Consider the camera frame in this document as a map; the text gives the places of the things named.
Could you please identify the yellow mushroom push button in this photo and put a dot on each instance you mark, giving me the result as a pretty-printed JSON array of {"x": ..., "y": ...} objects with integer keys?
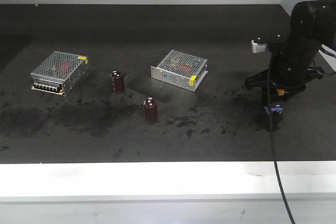
[{"x": 274, "y": 108}]

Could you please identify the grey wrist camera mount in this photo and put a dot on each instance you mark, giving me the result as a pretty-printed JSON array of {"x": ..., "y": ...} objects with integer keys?
[{"x": 258, "y": 46}]

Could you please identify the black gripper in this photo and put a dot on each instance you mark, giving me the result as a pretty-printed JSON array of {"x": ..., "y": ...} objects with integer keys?
[{"x": 290, "y": 68}]

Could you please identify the left metal mesh power supply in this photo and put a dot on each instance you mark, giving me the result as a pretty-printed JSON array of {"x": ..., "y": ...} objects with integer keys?
[{"x": 59, "y": 73}]

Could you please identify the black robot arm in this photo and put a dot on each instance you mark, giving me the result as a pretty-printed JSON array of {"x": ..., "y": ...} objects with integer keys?
[{"x": 312, "y": 26}]

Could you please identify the front dark red capacitor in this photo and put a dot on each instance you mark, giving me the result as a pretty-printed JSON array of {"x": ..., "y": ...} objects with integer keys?
[{"x": 150, "y": 109}]

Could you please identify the dark red capacitor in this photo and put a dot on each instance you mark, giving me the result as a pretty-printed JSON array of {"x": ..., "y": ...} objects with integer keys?
[
  {"x": 150, "y": 109},
  {"x": 117, "y": 80}
]

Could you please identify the metal mesh power supply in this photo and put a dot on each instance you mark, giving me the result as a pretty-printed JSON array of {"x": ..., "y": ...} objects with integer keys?
[
  {"x": 59, "y": 73},
  {"x": 181, "y": 69}
]

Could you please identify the right metal mesh power supply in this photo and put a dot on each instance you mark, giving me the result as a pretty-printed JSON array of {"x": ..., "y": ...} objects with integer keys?
[{"x": 181, "y": 69}]

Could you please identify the rear dark red capacitor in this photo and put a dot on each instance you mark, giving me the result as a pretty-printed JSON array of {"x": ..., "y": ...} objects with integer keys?
[{"x": 117, "y": 80}]

